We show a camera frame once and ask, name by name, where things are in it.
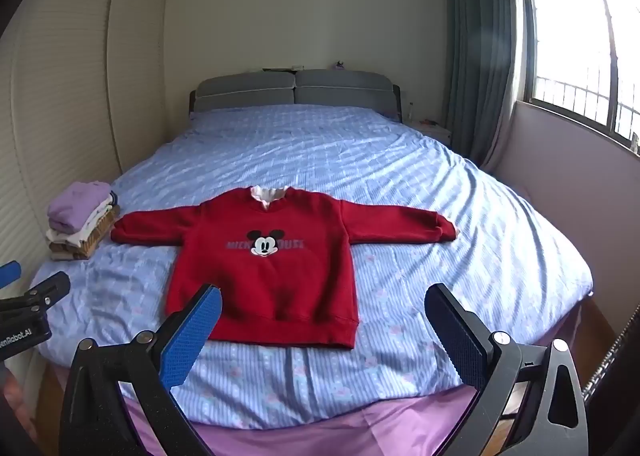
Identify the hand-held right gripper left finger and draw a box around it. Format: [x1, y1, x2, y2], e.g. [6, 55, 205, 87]
[59, 283, 223, 456]

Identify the window with metal bars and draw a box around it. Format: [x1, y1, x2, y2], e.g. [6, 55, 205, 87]
[519, 0, 640, 155]

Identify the purple folded garment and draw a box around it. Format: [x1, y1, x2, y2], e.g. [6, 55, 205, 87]
[47, 181, 114, 233]

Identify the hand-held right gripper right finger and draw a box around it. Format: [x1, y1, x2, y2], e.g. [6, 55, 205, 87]
[424, 283, 590, 456]

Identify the white nightstand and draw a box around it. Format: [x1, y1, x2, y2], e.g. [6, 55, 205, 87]
[407, 118, 454, 148]

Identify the person's dark zipped jacket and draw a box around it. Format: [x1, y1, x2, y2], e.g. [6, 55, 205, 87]
[589, 303, 640, 456]

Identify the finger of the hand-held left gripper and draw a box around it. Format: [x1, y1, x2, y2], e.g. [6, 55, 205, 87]
[0, 260, 23, 290]
[0, 271, 71, 320]

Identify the blue striped bedsheet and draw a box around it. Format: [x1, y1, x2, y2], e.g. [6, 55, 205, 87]
[30, 104, 596, 430]

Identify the brown folded garment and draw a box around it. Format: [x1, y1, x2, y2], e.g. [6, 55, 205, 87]
[49, 206, 122, 261]

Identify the red cartoon mouse sweater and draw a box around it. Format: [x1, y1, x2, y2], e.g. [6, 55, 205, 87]
[110, 185, 459, 350]

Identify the cream wardrobe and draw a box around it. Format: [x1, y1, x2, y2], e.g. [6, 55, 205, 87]
[0, 0, 172, 297]

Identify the grey-green curtain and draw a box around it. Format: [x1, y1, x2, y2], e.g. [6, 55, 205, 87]
[443, 0, 524, 168]

